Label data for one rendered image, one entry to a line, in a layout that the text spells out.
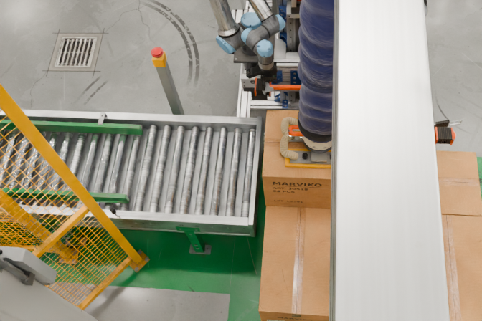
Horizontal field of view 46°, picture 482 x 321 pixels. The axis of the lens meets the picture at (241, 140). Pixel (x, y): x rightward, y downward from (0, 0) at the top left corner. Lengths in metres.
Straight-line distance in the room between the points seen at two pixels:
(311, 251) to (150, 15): 2.58
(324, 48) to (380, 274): 1.65
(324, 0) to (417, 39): 1.27
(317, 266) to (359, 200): 2.59
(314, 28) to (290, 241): 1.47
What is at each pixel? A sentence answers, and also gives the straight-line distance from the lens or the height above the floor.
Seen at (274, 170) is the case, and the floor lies 0.94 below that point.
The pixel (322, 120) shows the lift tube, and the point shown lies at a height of 1.36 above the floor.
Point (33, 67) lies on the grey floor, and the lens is 4.89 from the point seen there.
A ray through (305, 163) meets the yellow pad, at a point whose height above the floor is 0.97.
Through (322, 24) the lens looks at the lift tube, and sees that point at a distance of 2.03.
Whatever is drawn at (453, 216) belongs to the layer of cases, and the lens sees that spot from 3.36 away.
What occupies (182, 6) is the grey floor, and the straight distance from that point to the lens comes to 4.89.
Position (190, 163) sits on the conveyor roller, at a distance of 3.42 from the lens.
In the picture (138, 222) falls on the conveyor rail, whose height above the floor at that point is 0.53.
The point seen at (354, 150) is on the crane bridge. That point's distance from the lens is 0.59.
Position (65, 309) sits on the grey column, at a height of 1.19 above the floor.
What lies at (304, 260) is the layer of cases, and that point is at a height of 0.54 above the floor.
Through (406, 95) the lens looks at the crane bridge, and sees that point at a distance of 0.63.
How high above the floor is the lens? 3.57
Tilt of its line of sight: 61 degrees down
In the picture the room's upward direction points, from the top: 10 degrees counter-clockwise
